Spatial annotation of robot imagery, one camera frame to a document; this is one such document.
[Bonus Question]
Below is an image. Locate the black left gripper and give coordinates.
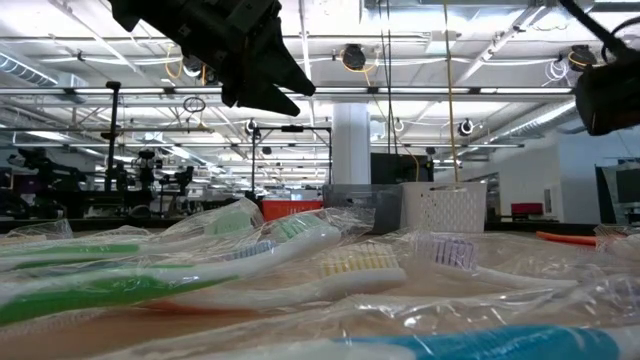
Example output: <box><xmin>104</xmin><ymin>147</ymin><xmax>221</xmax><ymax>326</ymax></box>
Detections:
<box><xmin>134</xmin><ymin>0</ymin><xmax>317</xmax><ymax>117</ymax></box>

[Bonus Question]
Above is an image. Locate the blue toothbrush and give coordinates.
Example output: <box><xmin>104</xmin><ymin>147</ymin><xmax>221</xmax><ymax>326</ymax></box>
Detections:
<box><xmin>222</xmin><ymin>238</ymin><xmax>279</xmax><ymax>262</ymax></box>
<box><xmin>189</xmin><ymin>323</ymin><xmax>640</xmax><ymax>360</ymax></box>

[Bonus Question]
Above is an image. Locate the orange toothbrush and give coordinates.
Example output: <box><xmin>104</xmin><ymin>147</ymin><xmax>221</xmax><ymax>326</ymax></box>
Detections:
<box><xmin>144</xmin><ymin>242</ymin><xmax>409</xmax><ymax>317</ymax></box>

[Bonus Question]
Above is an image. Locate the purple toothbrush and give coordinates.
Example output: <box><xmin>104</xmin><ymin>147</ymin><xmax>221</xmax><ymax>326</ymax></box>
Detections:
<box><xmin>419</xmin><ymin>235</ymin><xmax>581</xmax><ymax>292</ymax></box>

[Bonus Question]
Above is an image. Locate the white building column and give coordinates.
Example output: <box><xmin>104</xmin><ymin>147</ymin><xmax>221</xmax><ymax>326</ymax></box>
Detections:
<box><xmin>331</xmin><ymin>102</ymin><xmax>372</xmax><ymax>185</ymax></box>

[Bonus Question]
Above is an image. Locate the orange plastic bin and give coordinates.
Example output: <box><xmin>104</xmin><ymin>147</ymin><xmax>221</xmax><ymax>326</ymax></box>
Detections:
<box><xmin>260</xmin><ymin>199</ymin><xmax>325</xmax><ymax>223</ymax></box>

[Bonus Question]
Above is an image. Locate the black display panel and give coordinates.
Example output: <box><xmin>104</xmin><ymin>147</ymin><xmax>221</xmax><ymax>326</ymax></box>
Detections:
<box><xmin>370</xmin><ymin>152</ymin><xmax>435</xmax><ymax>185</ymax></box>

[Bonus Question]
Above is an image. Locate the long ceiling light strip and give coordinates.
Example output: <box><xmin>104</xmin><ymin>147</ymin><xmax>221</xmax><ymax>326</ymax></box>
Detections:
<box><xmin>0</xmin><ymin>84</ymin><xmax>576</xmax><ymax>99</ymax></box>

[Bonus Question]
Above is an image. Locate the grey plastic bin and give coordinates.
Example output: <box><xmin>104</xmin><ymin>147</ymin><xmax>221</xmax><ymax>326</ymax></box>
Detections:
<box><xmin>322</xmin><ymin>183</ymin><xmax>404</xmax><ymax>235</ymax></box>

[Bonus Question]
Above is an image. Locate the white perforated plastic basket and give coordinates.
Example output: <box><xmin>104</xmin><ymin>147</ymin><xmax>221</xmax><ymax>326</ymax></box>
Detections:
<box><xmin>399</xmin><ymin>180</ymin><xmax>489</xmax><ymax>234</ymax></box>

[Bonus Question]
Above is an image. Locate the red box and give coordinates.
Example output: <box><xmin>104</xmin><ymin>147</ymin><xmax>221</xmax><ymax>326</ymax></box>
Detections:
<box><xmin>510</xmin><ymin>202</ymin><xmax>545</xmax><ymax>217</ymax></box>

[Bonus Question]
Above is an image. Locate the flat orange plastic lid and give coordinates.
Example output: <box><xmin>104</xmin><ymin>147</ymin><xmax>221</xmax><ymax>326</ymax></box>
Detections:
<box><xmin>535</xmin><ymin>230</ymin><xmax>599</xmax><ymax>247</ymax></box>

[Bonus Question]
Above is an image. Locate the black framed screen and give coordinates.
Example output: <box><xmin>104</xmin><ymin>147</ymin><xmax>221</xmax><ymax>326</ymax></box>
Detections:
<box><xmin>594</xmin><ymin>158</ymin><xmax>640</xmax><ymax>225</ymax></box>

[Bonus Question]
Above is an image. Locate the black rectangular stand frame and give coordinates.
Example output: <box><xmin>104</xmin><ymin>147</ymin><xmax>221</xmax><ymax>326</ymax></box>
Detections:
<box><xmin>251</xmin><ymin>124</ymin><xmax>334</xmax><ymax>195</ymax></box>

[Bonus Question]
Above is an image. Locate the yellow hanging cable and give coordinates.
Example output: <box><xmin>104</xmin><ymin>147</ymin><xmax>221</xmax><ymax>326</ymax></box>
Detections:
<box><xmin>442</xmin><ymin>0</ymin><xmax>461</xmax><ymax>184</ymax></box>

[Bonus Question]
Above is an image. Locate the black aluminium table frame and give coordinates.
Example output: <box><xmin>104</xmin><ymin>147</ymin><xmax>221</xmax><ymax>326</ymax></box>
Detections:
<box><xmin>0</xmin><ymin>215</ymin><xmax>640</xmax><ymax>237</ymax></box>

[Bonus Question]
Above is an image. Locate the silver ventilation duct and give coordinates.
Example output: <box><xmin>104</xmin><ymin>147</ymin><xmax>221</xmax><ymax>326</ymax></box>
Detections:
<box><xmin>0</xmin><ymin>49</ymin><xmax>89</xmax><ymax>91</ymax></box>
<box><xmin>492</xmin><ymin>99</ymin><xmax>579</xmax><ymax>144</ymax></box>

